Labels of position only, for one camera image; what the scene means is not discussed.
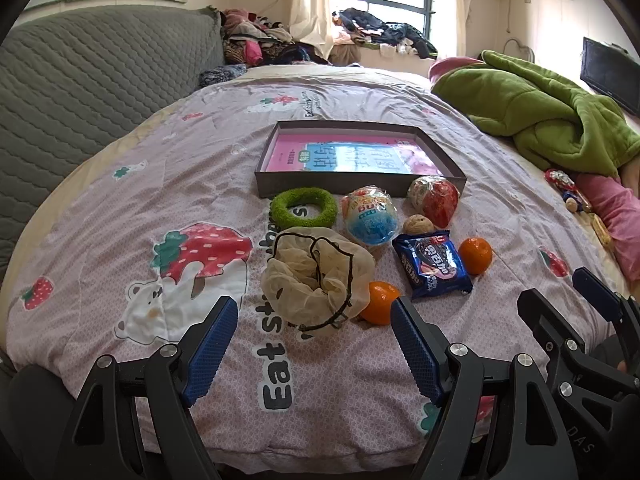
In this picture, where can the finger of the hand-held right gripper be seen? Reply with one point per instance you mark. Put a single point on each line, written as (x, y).
(542, 317)
(597, 294)

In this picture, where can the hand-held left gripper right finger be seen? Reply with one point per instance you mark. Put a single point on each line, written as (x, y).
(415, 350)

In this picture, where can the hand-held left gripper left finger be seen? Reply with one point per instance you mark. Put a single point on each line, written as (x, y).
(214, 350)

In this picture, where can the orange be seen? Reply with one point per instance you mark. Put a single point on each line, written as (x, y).
(475, 256)
(377, 305)

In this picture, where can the blue cookie packet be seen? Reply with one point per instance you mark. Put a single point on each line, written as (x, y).
(430, 265)

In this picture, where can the cream sheer scrunchie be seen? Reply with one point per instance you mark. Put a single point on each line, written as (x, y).
(300, 280)

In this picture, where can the blue white snack bag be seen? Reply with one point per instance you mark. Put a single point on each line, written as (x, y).
(370, 225)

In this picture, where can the red clear-wrapped snack bag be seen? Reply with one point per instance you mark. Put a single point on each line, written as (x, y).
(440, 200)

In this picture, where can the grey cardboard tray box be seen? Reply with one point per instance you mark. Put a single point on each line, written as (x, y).
(300, 186)

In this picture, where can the yellow snack packet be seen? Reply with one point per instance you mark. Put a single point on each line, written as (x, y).
(600, 230)

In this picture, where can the pink pillow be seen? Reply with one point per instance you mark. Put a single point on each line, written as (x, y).
(620, 215)

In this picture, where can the small walnut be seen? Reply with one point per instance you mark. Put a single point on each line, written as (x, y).
(571, 205)

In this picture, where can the blue candy wrapper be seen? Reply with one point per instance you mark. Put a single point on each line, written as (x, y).
(580, 200)

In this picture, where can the pink strawberry printed bedsheet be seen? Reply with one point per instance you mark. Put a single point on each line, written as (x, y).
(150, 185)

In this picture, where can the green fleece blanket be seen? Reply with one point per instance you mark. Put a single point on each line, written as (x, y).
(540, 105)

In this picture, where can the pink workbook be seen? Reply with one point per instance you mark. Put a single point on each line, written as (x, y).
(290, 155)

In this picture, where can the black television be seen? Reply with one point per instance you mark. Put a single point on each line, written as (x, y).
(610, 75)

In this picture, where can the dark pink blanket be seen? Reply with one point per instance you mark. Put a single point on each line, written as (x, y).
(450, 67)

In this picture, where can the dark floral cloth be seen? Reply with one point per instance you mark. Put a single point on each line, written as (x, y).
(220, 76)

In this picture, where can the grey quilted headboard cover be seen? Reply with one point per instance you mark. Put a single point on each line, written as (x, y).
(75, 95)

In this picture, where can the pile of clothes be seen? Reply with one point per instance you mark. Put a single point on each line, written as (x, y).
(255, 40)

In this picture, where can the cream curtain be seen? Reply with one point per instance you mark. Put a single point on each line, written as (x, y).
(465, 5)
(310, 5)

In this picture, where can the dark clothes on windowsill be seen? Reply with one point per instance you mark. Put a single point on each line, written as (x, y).
(380, 30)

